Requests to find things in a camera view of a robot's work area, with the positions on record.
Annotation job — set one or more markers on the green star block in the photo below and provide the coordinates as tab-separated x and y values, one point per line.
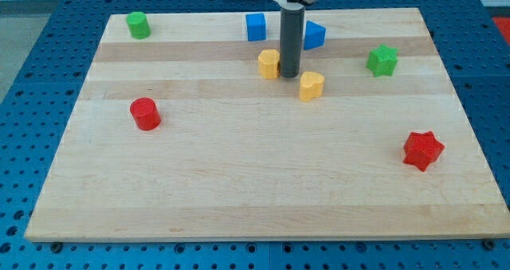
382	60

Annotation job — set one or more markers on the blue cube block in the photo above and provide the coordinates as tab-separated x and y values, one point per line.
256	27

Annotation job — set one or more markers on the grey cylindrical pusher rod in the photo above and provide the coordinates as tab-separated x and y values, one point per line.
291	38

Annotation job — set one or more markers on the red star block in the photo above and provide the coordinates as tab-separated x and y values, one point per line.
422	149

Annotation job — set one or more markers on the green cylinder block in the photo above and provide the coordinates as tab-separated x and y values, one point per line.
138	25

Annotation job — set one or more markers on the blue triangle block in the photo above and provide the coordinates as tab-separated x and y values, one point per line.
314	35

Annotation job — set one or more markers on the wooden board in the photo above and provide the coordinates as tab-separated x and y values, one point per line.
241	158

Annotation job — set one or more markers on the yellow hexagon block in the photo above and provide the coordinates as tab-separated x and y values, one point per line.
269	64

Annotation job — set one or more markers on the red cylinder block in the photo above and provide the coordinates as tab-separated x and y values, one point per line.
145	113

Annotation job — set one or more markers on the yellow heart block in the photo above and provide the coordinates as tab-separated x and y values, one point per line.
311	86

